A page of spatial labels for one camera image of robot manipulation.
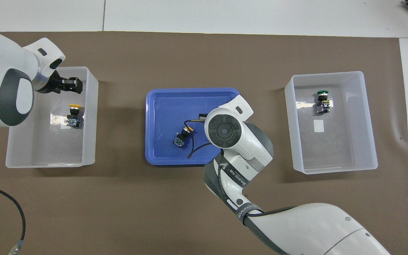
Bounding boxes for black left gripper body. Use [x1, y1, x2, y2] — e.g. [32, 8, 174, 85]
[36, 71, 70, 94]

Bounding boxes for yellow push button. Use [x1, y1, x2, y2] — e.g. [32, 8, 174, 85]
[172, 127, 194, 148]
[66, 104, 83, 129]

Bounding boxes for green push button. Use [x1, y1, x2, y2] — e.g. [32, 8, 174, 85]
[316, 90, 331, 115]

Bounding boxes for blue plastic tray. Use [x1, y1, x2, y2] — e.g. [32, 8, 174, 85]
[145, 87, 243, 167]

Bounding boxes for translucent white plastic box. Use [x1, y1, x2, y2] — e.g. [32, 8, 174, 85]
[284, 71, 378, 175]
[6, 66, 99, 168]

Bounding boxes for brown table mat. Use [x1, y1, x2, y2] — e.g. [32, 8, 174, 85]
[0, 31, 408, 255]

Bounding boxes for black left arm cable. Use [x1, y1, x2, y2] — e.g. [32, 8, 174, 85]
[0, 181, 26, 255]

